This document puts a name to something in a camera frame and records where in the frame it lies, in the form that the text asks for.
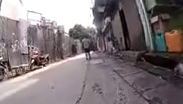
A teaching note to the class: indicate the orange plastic jerrycan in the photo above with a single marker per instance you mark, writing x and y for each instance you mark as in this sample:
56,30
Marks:
174,41

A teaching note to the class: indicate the dark roadside gutter strip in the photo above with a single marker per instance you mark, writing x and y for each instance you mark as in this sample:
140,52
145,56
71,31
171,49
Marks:
168,68

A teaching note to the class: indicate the tree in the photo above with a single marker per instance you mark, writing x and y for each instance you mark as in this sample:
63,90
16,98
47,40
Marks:
81,32

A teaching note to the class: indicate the person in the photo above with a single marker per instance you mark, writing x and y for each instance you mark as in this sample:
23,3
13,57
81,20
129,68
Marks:
86,47

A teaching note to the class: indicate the corrugated metal fence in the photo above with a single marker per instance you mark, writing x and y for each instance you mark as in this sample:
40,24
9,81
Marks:
14,40

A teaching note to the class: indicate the grey concrete road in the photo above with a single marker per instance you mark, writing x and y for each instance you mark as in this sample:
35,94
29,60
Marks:
51,93

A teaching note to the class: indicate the row of buildings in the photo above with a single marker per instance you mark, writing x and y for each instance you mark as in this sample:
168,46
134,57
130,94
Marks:
132,16

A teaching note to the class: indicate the red motorcycle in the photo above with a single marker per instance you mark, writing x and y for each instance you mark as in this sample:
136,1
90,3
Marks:
38,58

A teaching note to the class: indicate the blue plastic jerrycan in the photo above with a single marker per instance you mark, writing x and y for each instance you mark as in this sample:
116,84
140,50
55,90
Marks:
160,42

